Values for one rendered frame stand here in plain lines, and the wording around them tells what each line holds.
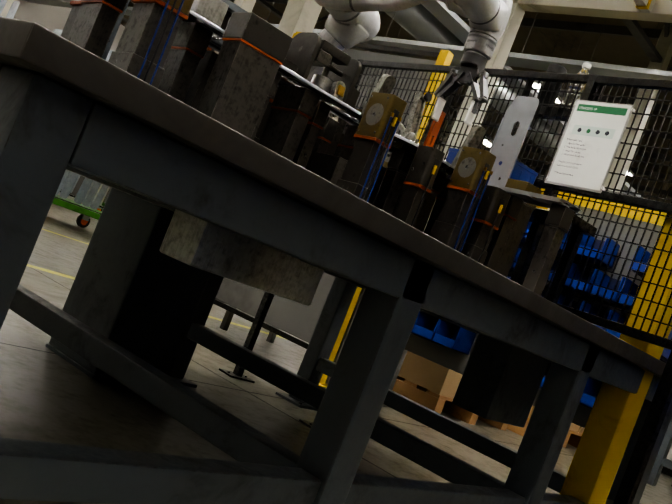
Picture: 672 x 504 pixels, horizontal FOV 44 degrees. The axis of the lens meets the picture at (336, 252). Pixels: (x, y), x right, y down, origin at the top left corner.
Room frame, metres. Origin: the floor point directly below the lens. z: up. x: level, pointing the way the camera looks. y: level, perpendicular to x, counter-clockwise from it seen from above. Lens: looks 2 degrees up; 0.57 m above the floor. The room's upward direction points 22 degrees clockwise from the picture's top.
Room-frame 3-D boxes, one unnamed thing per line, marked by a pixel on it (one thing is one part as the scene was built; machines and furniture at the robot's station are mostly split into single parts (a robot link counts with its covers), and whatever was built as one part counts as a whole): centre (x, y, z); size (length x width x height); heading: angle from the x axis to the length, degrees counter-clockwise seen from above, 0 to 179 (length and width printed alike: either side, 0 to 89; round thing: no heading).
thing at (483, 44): (2.46, -0.17, 1.38); 0.09 x 0.09 x 0.06
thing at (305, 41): (2.37, 0.24, 0.94); 0.18 x 0.13 x 0.49; 131
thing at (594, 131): (2.74, -0.66, 1.30); 0.23 x 0.02 x 0.31; 41
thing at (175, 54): (1.88, 0.49, 0.84); 0.12 x 0.05 x 0.29; 41
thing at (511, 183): (2.54, -0.47, 0.88); 0.08 x 0.08 x 0.36; 41
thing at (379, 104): (2.05, 0.01, 0.87); 0.12 x 0.07 x 0.35; 41
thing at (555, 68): (3.05, -0.52, 1.52); 0.07 x 0.07 x 0.18
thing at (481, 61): (2.46, -0.17, 1.30); 0.08 x 0.07 x 0.09; 41
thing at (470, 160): (2.26, -0.28, 0.87); 0.12 x 0.07 x 0.35; 41
